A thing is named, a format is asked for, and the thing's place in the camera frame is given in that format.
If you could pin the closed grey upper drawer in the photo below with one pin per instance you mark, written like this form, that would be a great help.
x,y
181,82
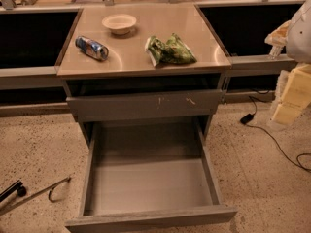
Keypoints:
x,y
145,105

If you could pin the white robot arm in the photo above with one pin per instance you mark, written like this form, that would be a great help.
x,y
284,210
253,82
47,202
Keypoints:
x,y
298,45

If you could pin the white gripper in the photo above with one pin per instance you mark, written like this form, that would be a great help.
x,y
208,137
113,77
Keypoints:
x,y
299,36

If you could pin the green jalapeno chip bag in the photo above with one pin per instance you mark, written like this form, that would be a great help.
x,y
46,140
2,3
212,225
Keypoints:
x,y
173,51

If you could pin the blue soda can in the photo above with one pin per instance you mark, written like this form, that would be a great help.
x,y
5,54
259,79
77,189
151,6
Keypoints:
x,y
92,48

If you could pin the black power adapter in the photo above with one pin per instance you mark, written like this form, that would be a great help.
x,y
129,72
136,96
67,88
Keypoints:
x,y
246,119

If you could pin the grey drawer cabinet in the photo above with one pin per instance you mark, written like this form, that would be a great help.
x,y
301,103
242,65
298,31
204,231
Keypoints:
x,y
128,68

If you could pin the black caster wheel leg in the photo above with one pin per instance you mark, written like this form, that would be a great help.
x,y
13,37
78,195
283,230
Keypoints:
x,y
17,187

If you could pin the open grey lower drawer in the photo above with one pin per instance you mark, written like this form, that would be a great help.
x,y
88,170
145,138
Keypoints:
x,y
149,175

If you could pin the white paper bowl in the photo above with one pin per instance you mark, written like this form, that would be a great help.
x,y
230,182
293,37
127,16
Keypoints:
x,y
119,24

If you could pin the metal rod with hook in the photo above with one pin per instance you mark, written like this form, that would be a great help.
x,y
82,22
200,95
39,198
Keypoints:
x,y
25,199

